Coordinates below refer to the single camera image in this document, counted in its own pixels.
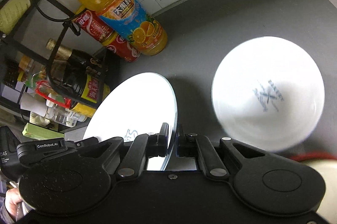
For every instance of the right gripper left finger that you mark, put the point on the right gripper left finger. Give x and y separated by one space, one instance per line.
157 144

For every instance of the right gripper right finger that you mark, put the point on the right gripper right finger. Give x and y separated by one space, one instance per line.
185 144

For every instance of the white deep plate Sweet print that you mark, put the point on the white deep plate Sweet print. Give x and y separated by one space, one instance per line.
139 105

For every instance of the small white plate Bakery print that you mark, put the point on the small white plate Bakery print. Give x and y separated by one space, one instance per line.
268 92

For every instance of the cream bowl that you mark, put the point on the cream bowl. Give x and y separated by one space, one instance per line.
327 169

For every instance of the black metal kitchen rack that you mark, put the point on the black metal kitchen rack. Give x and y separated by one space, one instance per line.
33 30

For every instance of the person's left hand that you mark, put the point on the person's left hand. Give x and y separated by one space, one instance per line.
12 200

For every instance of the green carton box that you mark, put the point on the green carton box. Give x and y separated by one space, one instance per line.
36 132

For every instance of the white cap oil dispenser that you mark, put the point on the white cap oil dispenser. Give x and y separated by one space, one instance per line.
30 103

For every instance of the large soy sauce bottle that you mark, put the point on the large soy sauce bottle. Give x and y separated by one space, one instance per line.
78 74

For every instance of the lower red drink can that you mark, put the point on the lower red drink can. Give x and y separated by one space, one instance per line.
121 47

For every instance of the red drink can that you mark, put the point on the red drink can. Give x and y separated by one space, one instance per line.
93 25
121 47

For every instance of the upper red drink can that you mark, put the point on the upper red drink can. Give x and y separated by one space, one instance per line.
93 25

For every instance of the orange juice bottle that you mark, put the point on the orange juice bottle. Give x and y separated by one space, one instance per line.
129 19

